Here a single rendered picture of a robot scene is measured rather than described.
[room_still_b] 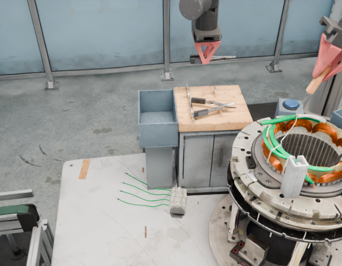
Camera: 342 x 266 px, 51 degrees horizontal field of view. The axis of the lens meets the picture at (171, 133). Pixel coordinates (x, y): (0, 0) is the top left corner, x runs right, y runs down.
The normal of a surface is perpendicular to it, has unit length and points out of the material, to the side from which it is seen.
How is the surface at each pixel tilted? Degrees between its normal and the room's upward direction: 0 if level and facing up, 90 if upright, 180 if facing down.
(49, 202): 0
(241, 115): 0
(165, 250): 0
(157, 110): 90
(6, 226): 90
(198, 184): 90
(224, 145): 90
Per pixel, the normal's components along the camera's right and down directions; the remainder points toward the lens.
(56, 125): 0.00, -0.77
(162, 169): 0.07, 0.63
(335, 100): -0.48, 0.56
